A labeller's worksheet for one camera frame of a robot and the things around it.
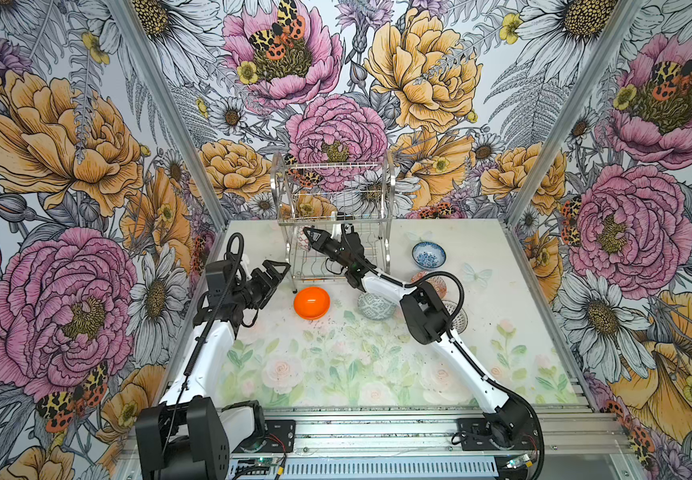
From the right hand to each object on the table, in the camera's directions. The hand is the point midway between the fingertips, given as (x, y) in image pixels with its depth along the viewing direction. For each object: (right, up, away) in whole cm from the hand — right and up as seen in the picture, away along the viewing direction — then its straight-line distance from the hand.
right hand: (303, 234), depth 98 cm
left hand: (-2, -14, -15) cm, 21 cm away
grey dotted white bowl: (+48, -27, -7) cm, 55 cm away
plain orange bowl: (+3, -22, -2) cm, 22 cm away
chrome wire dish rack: (+10, +5, -1) cm, 12 cm away
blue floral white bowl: (+43, -7, +11) cm, 45 cm away
